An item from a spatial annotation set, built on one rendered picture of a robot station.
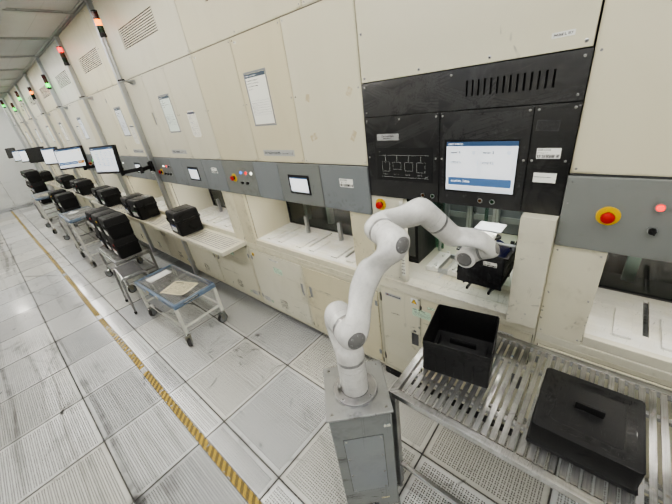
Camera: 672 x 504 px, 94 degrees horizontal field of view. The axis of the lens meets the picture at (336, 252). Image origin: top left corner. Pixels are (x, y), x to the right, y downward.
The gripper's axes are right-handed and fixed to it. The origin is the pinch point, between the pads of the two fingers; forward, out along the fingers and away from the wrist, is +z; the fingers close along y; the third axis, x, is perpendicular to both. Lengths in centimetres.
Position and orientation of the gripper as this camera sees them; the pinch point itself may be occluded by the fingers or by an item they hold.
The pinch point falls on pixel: (489, 230)
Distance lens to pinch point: 167.0
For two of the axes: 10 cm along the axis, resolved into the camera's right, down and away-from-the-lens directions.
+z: 6.5, -4.2, 6.3
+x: -1.3, -8.8, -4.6
